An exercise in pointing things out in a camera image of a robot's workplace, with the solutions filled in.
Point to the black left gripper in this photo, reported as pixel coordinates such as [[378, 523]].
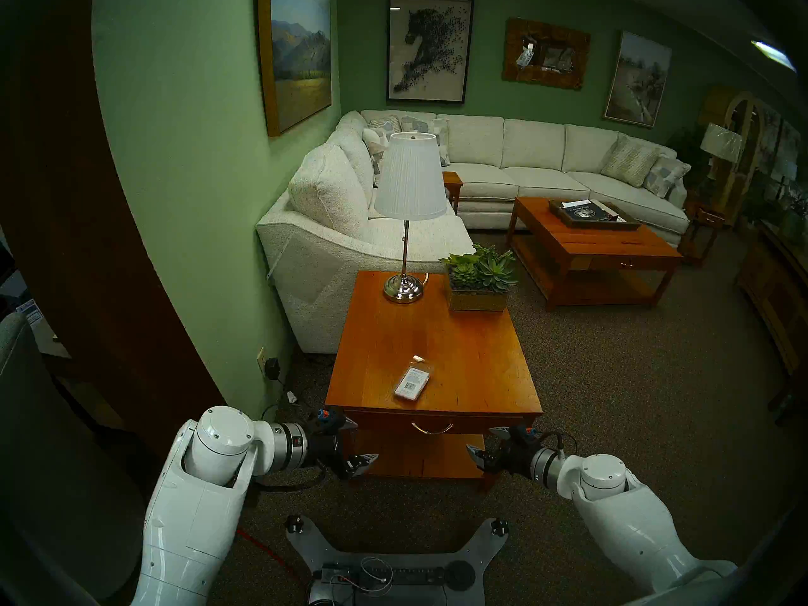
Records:
[[325, 450]]

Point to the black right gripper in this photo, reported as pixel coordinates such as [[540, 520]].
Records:
[[514, 456]]

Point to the clear blister pack white card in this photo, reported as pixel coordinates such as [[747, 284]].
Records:
[[411, 384]]

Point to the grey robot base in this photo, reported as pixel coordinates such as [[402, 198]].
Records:
[[442, 576]]

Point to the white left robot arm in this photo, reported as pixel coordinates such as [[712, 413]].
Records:
[[189, 516]]

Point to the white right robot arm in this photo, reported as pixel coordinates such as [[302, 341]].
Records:
[[631, 522]]

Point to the orange wooden end table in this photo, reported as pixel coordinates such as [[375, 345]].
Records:
[[467, 346]]

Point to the black power adapter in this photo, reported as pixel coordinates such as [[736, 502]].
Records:
[[273, 368]]

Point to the succulent planter box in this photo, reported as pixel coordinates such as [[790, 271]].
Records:
[[476, 300]]

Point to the wooden coffee table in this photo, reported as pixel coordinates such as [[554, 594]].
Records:
[[600, 242]]

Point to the dark cover book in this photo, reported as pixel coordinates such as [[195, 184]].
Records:
[[587, 211]]

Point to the dark wooden tray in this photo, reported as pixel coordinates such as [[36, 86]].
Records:
[[631, 223]]

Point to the small wooden side table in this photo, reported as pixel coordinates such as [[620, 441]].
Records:
[[453, 180]]

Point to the table lamp white pleated shade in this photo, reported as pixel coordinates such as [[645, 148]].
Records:
[[410, 175]]

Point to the grey upholstered chair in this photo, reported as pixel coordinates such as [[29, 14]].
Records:
[[63, 459]]

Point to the grey patchwork throw pillow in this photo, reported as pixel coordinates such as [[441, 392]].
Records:
[[374, 145], [443, 141], [666, 175]]

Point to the cream sectional sofa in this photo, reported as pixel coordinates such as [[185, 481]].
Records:
[[536, 147]]

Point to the small dark wood end table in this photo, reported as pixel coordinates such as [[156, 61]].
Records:
[[707, 218]]

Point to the green striped throw pillow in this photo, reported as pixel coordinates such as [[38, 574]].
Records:
[[384, 124], [628, 161]]

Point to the brown wooden door panel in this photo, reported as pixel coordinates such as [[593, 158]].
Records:
[[95, 264]]

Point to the long wooden sideboard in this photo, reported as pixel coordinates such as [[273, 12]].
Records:
[[776, 295]]

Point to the potted plant green pot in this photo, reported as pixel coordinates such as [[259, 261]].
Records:
[[794, 226]]

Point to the lamp with wrapped shade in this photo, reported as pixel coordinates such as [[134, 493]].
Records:
[[721, 141]]

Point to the rustic wood framed mirror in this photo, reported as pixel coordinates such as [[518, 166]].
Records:
[[514, 52]]

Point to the mountain landscape painting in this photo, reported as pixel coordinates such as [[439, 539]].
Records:
[[297, 55]]

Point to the tree landscape painting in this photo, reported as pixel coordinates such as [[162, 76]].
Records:
[[637, 77]]

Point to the black framed horse artwork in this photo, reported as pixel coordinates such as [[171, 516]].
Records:
[[429, 46]]

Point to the arched wooden cabinet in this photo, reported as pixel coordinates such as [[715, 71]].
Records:
[[751, 115]]

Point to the ceiling light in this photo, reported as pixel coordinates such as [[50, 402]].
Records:
[[773, 54]]

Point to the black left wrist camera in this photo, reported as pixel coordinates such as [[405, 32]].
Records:
[[328, 420]]

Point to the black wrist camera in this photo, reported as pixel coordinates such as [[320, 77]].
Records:
[[328, 420], [525, 432]]

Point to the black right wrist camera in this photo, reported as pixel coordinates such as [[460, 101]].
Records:
[[525, 432]]

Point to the beige wall outlet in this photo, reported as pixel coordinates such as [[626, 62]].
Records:
[[260, 360]]

